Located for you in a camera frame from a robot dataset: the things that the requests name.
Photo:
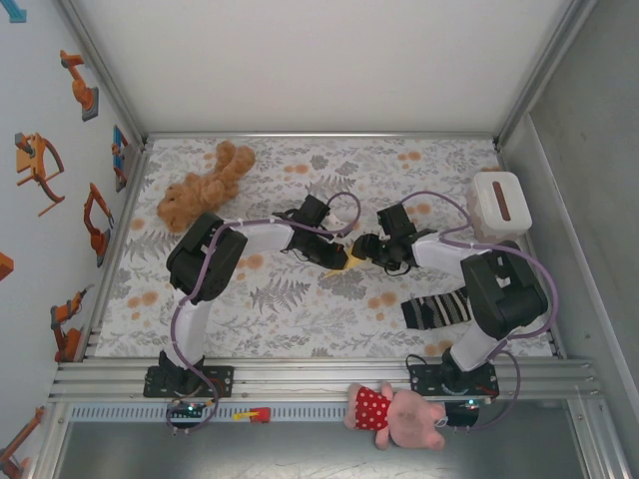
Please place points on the yellow cloth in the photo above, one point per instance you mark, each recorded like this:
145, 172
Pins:
355, 261

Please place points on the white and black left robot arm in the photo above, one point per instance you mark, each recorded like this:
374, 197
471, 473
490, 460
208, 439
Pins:
204, 254

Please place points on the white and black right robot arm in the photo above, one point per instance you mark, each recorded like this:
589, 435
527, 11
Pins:
504, 294

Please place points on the floral fern print tablecloth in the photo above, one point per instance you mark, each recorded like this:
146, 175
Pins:
299, 319

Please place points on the black white striped sock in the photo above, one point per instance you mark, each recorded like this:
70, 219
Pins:
434, 312

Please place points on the brown teddy bear plush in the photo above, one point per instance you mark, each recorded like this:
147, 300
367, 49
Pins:
224, 169

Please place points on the white tissue box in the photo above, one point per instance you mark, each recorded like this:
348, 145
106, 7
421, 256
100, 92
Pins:
519, 199

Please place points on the pink pig plush red dress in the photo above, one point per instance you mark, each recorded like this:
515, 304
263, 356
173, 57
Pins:
414, 419

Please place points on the small circuit board with LED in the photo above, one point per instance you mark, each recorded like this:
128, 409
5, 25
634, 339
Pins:
190, 409
471, 402

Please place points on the red and yellow tag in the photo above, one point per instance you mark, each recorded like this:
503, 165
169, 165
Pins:
257, 415

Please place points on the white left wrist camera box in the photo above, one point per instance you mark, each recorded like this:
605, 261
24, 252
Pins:
336, 238

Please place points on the thin aluminium frame bar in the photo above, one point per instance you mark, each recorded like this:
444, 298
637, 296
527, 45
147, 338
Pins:
319, 136

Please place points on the wide aluminium extrusion rail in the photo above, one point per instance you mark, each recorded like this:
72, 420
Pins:
299, 379

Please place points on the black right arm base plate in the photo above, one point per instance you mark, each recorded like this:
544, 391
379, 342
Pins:
424, 381

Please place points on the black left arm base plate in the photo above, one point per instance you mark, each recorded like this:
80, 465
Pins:
224, 381

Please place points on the blue and orange wall sticker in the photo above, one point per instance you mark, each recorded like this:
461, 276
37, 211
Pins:
120, 149

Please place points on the aluminium frame post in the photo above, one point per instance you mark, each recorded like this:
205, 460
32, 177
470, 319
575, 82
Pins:
544, 70
100, 65

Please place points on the orange claw gripper wall sticker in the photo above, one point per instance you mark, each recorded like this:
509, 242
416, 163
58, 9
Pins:
32, 162

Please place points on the orange block wall sticker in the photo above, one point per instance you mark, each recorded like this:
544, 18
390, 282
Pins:
5, 267

